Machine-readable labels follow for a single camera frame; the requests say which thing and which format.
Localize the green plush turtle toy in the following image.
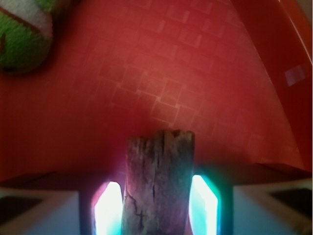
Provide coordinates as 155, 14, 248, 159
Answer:
0, 0, 58, 73

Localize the brown wood chip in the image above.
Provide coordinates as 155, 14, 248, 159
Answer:
121, 130, 195, 235

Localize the red plastic tray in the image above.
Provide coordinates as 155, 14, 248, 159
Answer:
0, 0, 312, 180

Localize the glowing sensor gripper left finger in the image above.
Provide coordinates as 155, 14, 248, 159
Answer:
0, 175, 122, 235

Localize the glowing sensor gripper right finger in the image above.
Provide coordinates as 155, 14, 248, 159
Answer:
189, 164, 313, 235

